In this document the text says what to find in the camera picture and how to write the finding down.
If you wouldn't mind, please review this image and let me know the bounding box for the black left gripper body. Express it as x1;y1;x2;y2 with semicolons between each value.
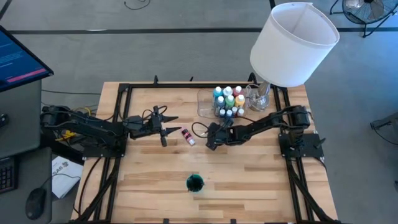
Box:
124;105;170;147

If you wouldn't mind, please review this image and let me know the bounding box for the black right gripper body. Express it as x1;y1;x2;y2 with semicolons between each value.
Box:
205;119;243;152

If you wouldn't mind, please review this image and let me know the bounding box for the small pink paint bottle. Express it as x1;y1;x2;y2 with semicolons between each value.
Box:
180;126;197;147

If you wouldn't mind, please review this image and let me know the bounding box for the dark grey paint bottle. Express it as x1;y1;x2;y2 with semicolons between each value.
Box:
215;95;226;116

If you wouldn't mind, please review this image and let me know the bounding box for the clear plastic bin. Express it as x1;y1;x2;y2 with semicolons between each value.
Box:
197;86;249;121

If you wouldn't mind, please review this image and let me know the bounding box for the green paint bottle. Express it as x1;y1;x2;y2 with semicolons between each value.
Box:
224;95;236;110

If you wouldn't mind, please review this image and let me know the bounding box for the teal plastic cup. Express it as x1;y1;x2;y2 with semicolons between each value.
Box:
185;173;206;193

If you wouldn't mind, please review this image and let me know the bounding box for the white paper booklet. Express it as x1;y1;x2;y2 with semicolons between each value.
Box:
51;155;84;200

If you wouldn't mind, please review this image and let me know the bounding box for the dark grey desk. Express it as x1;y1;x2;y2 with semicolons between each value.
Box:
0;146;53;224

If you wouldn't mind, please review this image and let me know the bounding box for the black computer mouse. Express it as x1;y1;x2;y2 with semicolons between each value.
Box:
24;187;48;220

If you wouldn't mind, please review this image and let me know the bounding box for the computer monitor blue screen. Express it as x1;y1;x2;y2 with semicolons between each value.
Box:
0;25;55;93

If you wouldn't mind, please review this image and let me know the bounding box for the black keyboard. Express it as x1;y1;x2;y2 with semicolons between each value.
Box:
0;157;18;194

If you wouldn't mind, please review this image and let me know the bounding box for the black stand foot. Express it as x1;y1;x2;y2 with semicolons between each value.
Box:
369;111;398;142

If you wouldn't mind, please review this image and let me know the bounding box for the black floor fan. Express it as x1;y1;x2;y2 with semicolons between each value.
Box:
329;0;398;39

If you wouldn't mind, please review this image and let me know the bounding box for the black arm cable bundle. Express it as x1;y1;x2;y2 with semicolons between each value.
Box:
287;158;341;224
73;155;121;224

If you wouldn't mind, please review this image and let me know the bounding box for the yellow cable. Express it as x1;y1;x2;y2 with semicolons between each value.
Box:
60;106;93;141

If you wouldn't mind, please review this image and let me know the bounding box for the black floor cable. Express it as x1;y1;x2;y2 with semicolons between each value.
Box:
123;0;152;11

